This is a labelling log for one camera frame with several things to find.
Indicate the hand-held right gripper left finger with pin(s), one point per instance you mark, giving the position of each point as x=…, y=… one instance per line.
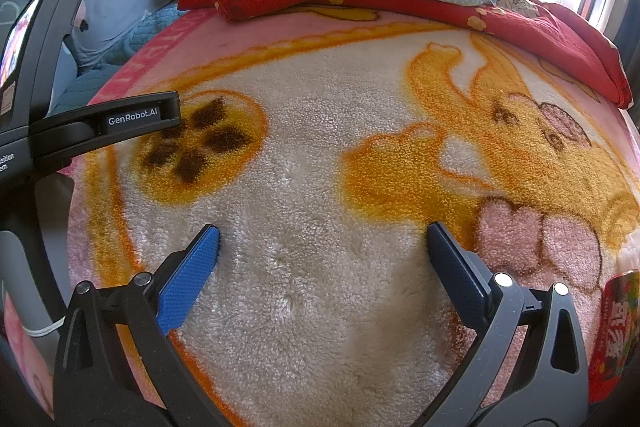
x=187, y=282

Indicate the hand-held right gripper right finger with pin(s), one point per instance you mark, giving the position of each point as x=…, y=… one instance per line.
x=455, y=277

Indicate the person's left forearm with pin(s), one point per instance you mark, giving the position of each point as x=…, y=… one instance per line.
x=30, y=277

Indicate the blue quilted mat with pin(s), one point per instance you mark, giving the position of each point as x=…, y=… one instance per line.
x=145, y=32

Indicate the pink yellow printed blanket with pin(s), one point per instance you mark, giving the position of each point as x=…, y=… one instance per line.
x=310, y=207

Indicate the red snack packet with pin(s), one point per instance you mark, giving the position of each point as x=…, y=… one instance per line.
x=615, y=342

